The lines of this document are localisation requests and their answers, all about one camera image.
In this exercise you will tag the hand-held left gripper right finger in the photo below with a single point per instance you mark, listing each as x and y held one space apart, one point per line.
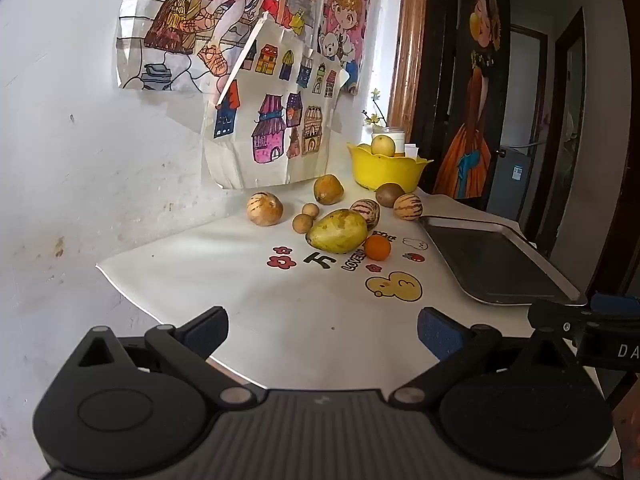
440 335

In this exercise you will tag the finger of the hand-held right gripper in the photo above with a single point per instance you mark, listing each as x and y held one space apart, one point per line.
555 312
615 305

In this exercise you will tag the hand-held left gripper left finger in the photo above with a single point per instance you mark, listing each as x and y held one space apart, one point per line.
207 332

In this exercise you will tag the metal tray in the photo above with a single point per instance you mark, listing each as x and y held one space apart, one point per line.
492 265

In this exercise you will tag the orange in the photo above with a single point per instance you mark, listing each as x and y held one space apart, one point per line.
377 248

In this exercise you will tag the striped pepino melon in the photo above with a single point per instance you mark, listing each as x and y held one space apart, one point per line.
369 208
408 205
264 208

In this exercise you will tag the small round brown fruit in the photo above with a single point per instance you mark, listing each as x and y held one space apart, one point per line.
310 210
302 223

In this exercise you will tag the yellow-green mango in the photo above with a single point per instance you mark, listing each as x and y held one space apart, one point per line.
337 230

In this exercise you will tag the brown kiwi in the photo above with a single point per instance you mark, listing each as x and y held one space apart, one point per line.
389 194

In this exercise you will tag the brown-yellow oval fruit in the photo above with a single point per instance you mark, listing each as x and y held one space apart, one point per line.
328 189

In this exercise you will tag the grey appliance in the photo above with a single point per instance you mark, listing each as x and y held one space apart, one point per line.
507 180

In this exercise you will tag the yellow plastic bowl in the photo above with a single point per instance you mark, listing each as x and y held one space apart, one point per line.
385 170

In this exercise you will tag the small white box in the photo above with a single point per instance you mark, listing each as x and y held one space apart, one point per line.
411 150

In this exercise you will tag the pale yellow apple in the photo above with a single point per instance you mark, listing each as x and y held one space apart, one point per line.
383 145

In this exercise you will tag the colourful houses drawing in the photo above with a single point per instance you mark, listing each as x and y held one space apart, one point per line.
270 125

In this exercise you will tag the yellow flower sprig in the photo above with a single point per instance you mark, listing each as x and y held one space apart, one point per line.
375 110

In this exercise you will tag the orange dress lady painting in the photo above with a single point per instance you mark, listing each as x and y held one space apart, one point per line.
475 85

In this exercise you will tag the dark wooden door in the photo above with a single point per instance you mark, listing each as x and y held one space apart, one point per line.
440 60

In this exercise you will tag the coloured children's drawings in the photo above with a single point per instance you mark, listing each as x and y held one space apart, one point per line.
200 20

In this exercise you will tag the girl and teddy bear drawing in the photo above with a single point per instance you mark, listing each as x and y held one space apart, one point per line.
345 30

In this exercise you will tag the wooden door frame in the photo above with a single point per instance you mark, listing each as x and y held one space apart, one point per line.
407 45

